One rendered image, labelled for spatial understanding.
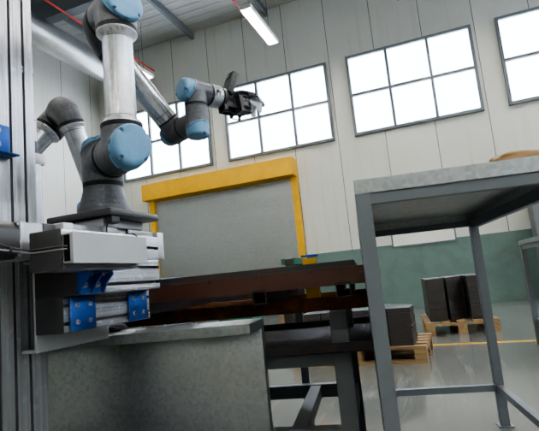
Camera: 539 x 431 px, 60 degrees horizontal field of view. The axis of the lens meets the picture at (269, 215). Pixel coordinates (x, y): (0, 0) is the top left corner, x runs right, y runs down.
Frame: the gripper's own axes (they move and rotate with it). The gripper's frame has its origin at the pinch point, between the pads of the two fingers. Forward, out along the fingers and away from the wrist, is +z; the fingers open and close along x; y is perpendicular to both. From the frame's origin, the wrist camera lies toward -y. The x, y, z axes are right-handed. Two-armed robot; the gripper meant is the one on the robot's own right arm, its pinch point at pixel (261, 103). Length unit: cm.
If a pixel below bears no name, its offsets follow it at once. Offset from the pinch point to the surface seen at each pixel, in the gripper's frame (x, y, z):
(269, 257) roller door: -641, -78, 607
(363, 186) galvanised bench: 41, 49, -10
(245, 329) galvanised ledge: -4, 79, -23
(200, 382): -33, 93, -22
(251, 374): -18, 94, -12
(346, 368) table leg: 1, 98, 14
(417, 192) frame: 51, 54, -2
